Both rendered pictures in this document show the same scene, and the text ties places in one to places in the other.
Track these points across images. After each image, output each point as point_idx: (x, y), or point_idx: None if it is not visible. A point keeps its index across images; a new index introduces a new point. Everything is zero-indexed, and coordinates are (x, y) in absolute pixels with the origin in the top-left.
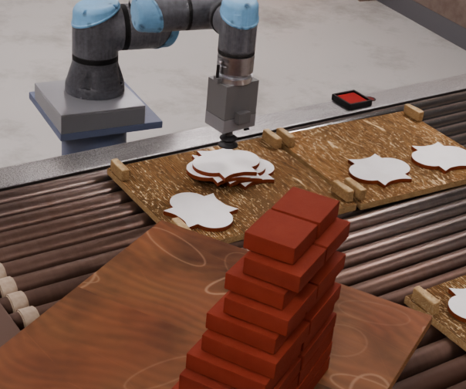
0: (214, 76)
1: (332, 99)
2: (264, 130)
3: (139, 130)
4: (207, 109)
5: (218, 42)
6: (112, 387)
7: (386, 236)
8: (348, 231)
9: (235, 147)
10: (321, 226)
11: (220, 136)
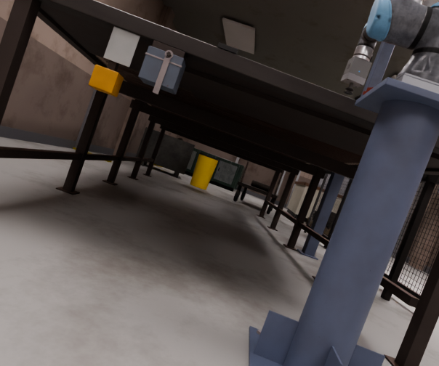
0: (369, 62)
1: (236, 53)
2: (313, 83)
3: (373, 111)
4: (365, 78)
5: (375, 46)
6: None
7: None
8: (363, 93)
9: (344, 93)
10: None
11: (353, 90)
